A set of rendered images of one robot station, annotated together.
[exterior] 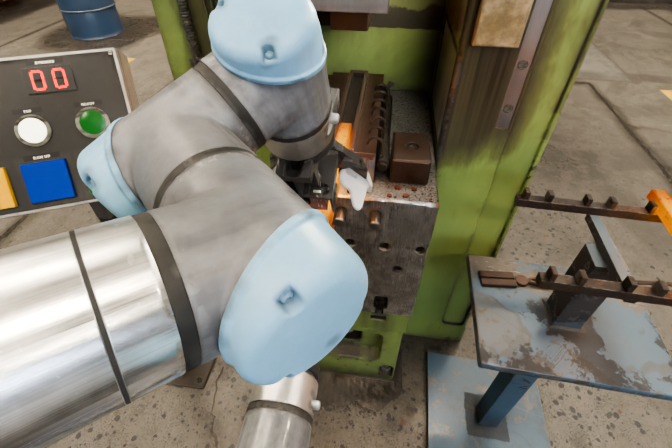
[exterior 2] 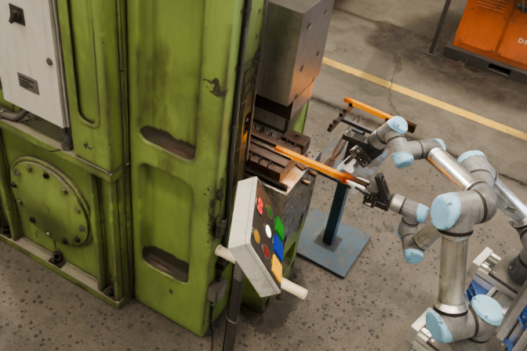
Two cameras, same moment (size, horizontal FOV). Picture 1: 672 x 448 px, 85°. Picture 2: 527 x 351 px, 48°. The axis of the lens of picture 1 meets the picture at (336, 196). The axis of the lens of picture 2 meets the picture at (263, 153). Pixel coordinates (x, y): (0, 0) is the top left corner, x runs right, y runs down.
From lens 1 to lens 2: 2.38 m
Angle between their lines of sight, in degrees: 55
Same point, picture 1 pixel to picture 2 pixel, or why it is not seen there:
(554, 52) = not seen: hidden behind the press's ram
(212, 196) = (430, 143)
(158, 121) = (408, 146)
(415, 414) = (314, 269)
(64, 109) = (265, 214)
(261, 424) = (408, 203)
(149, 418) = not seen: outside the picture
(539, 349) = (361, 173)
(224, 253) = (438, 144)
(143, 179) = (416, 152)
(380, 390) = (295, 279)
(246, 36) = (405, 127)
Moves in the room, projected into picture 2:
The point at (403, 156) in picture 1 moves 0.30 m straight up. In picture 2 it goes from (303, 142) to (314, 88)
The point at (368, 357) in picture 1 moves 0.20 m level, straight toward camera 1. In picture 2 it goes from (287, 265) to (319, 282)
